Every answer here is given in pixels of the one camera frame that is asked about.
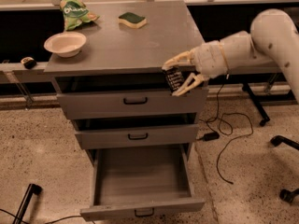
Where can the green chip bag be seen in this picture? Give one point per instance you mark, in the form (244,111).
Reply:
(75,14)

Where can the black rxbar chocolate bar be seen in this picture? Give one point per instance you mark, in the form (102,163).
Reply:
(174,78)

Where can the black chair base leg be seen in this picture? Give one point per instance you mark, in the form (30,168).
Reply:
(279,139)

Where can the white paper bowl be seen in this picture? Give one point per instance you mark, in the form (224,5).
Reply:
(66,44)

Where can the black stand leg left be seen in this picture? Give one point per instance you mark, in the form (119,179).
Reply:
(33,189)

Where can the green yellow sponge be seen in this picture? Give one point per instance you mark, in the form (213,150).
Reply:
(132,20)

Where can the grey top drawer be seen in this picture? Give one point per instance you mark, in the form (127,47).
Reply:
(91,97)

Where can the grey middle drawer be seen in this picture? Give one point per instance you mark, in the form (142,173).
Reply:
(136,131)

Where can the grey drawer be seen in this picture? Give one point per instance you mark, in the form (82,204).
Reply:
(136,131)
(141,182)
(91,97)

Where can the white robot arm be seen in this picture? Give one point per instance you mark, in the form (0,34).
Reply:
(273,37)

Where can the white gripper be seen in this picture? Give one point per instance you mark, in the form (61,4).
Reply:
(207,60)

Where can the black tape measure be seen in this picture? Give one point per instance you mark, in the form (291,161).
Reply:
(28,62)

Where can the black power adapter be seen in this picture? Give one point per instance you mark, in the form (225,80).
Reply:
(211,136)

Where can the black table leg with caster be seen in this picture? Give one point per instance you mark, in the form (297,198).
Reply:
(257,104)

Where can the grey bottom drawer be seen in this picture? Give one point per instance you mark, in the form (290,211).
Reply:
(141,182)

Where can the black chair caster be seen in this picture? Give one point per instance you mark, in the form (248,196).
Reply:
(288,196)

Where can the grey drawer cabinet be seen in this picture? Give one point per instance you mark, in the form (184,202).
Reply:
(113,48)

